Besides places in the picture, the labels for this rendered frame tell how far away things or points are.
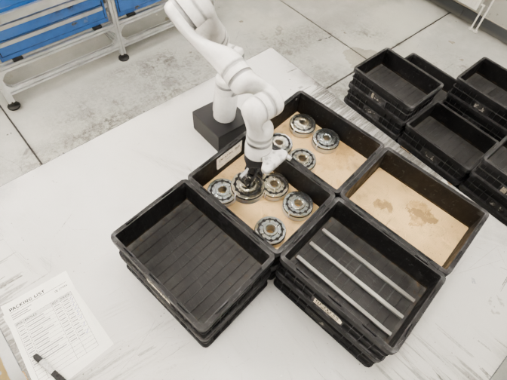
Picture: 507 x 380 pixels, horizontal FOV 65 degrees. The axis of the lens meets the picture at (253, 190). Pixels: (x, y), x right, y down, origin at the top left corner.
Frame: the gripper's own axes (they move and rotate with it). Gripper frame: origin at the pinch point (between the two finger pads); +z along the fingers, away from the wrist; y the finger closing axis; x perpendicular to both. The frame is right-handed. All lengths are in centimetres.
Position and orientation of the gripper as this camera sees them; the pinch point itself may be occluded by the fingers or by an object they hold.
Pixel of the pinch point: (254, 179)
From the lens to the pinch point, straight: 121.7
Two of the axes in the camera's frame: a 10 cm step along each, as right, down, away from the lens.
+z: -0.6, 5.4, 8.4
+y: -6.8, 5.9, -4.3
